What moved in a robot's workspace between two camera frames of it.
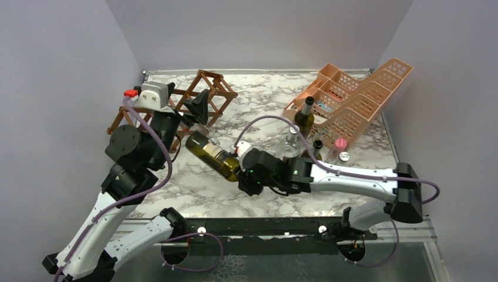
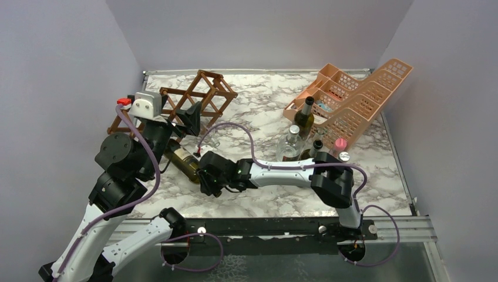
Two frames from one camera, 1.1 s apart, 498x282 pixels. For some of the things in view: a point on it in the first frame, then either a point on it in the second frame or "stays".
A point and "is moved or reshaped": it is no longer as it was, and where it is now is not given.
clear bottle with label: (343, 158) stays
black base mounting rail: (263, 235) stays
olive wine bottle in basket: (304, 120) stays
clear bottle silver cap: (292, 145) stays
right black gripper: (245, 183) → (205, 185)
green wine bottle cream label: (212, 157) is moved or reshaped
